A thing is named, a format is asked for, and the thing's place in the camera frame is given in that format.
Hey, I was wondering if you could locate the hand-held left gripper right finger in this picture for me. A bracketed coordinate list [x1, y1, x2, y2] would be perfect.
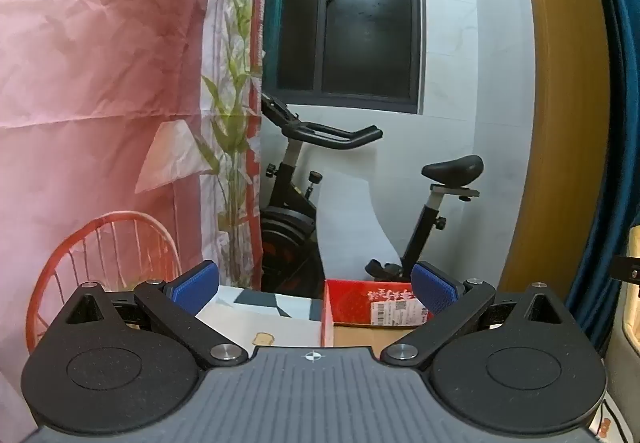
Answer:
[381, 260, 576, 371]

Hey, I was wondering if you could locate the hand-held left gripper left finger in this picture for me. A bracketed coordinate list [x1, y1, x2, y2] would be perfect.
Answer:
[37, 259, 249, 369]

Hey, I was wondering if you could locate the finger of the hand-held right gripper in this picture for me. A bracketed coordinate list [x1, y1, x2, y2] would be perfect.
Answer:
[612, 253, 640, 283]

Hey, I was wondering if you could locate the red cardboard box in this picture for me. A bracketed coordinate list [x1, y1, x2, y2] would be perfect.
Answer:
[320, 278, 436, 349]

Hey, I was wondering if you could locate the patterned white tablecloth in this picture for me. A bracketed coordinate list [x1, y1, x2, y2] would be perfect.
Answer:
[195, 285, 623, 443]

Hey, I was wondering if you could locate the white paper sheet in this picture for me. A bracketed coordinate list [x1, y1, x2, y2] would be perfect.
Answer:
[312, 172, 403, 299]

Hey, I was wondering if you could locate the black exercise bike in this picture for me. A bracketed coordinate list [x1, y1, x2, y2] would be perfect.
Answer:
[259, 93, 485, 299]

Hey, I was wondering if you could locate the blue curtain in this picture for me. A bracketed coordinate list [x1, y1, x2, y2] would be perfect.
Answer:
[565, 0, 640, 354]

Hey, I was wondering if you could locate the dark framed window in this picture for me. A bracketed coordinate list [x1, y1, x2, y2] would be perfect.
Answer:
[262, 0, 423, 115]

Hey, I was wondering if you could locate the wooden door frame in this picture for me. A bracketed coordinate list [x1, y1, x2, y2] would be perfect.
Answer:
[500, 0, 621, 319]

